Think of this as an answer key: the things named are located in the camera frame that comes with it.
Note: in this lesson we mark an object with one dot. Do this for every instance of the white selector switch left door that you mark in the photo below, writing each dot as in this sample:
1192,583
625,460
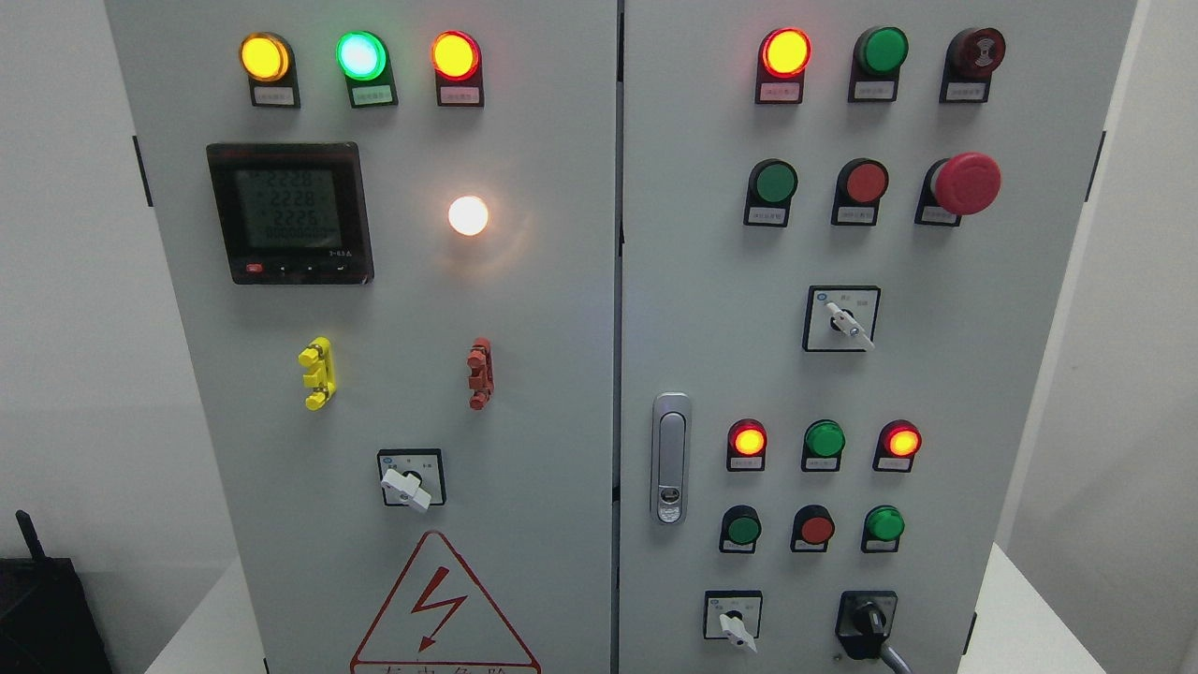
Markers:
412,477

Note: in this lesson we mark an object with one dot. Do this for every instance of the red push button lower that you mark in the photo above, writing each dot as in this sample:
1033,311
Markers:
812,529

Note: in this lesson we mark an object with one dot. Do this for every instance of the grey cabinet door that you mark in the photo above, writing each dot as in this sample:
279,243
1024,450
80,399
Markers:
529,477
717,310

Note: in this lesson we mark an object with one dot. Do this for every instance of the silver door lock handle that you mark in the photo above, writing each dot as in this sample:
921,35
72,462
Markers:
670,441

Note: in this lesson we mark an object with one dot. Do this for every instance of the red lit indicator light top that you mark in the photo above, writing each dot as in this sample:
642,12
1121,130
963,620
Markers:
782,59

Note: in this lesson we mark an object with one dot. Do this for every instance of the red push button upper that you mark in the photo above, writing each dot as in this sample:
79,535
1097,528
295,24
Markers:
860,186

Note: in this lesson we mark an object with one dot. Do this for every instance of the dark red buzzer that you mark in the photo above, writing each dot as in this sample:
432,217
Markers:
970,61

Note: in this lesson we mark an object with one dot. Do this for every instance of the black digital power meter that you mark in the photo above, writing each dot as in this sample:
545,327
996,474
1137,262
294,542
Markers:
292,213

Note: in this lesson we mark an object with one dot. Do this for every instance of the black box with antenna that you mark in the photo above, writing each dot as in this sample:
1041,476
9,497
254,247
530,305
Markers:
46,625

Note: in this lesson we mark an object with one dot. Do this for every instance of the left grey cabinet door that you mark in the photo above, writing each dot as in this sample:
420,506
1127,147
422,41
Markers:
529,477

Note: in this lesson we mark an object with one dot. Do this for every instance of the red high voltage warning sign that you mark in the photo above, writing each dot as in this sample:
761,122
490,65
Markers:
439,618

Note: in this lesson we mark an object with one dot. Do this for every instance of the green push button lower left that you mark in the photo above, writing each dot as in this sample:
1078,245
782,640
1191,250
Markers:
741,528

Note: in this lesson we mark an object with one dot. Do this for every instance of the red lit indicator light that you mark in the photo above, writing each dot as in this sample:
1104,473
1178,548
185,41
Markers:
782,59
456,59

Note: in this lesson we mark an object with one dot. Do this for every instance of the white lit indicator light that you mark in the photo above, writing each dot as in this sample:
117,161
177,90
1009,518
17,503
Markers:
468,215

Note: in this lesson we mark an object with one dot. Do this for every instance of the green lit indicator light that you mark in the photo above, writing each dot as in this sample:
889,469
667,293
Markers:
367,69

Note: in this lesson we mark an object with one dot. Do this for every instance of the green push button lower right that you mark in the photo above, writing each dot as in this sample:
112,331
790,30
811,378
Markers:
883,527

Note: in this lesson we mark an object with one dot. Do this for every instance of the red push button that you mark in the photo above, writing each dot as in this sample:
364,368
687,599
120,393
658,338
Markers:
860,186
812,529

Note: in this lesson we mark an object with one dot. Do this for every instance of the green push button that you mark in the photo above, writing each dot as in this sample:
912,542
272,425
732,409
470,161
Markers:
771,186
741,528
883,527

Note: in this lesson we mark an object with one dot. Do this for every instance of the green indicator light top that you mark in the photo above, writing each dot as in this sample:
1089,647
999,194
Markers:
878,57

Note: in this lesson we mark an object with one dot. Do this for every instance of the red emergency stop button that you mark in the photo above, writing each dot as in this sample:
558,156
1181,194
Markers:
958,186

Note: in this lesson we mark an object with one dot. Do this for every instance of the green indicator light lower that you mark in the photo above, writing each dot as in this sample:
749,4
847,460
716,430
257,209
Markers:
823,445

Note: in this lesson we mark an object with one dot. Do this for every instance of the black knob selector switch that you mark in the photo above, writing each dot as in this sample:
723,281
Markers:
864,623

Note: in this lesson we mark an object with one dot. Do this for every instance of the white selector switch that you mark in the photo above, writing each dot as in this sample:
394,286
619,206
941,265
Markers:
841,318
733,616

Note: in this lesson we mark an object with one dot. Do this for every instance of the green push button upper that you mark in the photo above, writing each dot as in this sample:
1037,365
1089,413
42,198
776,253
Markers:
771,186

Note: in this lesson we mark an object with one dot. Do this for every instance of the white selector switch middle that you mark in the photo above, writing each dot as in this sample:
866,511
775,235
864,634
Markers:
841,318

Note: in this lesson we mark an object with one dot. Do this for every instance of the yellow indicator light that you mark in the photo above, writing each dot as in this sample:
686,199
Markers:
270,65

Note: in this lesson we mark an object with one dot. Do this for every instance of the white selector switch bottom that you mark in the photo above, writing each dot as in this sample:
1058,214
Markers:
733,616

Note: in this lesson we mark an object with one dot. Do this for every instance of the red lit indicator light left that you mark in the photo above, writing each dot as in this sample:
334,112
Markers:
456,59

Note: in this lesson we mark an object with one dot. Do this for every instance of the red lit indicator lower right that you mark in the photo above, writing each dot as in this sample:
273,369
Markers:
896,447

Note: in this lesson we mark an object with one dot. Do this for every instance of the right grey cabinet door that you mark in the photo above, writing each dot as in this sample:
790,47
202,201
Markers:
717,310

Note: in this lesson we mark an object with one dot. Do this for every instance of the red lit indicator lower left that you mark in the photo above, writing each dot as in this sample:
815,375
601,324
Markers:
746,446

